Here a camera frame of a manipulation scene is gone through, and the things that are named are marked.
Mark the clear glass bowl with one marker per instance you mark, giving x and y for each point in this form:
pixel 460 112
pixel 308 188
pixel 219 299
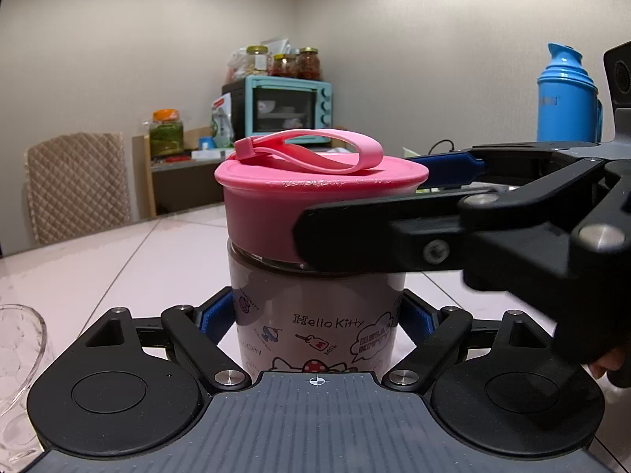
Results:
pixel 19 354

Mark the blue thermos flask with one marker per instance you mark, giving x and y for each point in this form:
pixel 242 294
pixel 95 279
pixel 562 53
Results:
pixel 564 103

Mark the small jar of red pickles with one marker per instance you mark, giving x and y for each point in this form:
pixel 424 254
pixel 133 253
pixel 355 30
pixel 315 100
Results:
pixel 284 65

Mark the clear plastic food bag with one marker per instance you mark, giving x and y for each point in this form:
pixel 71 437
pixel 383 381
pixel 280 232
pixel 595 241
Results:
pixel 235 66

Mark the red tool on shelf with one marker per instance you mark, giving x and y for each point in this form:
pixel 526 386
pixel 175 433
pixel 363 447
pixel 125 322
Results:
pixel 170 157

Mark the glass jar with yellow lid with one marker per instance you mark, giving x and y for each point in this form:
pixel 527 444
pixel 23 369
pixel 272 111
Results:
pixel 257 61

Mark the green and white package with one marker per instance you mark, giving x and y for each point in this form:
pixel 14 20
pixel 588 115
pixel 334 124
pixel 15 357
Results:
pixel 222 123

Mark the wooden side shelf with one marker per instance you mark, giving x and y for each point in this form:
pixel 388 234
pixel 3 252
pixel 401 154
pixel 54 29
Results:
pixel 187 182

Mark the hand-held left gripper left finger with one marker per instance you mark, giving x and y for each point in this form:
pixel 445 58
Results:
pixel 214 320

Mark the green pickle jar orange lid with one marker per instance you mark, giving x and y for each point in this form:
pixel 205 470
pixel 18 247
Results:
pixel 166 135

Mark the person's right hand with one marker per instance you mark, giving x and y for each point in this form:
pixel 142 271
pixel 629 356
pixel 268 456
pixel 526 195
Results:
pixel 602 365

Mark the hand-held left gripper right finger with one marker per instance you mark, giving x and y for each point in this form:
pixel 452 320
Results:
pixel 419 320

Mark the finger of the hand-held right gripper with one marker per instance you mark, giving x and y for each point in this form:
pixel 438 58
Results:
pixel 443 170
pixel 374 236

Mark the large jar of red pickles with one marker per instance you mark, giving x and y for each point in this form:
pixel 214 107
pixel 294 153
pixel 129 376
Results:
pixel 309 65

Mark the teal toaster oven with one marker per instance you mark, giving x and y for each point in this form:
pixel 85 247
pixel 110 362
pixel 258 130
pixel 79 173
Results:
pixel 305 103

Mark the small blue box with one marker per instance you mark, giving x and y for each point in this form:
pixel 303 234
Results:
pixel 206 144

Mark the flat white box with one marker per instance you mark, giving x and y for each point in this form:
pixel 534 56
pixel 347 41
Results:
pixel 204 154

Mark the chair with quilted beige cover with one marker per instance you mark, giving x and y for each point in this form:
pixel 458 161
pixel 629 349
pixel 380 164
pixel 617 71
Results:
pixel 74 187

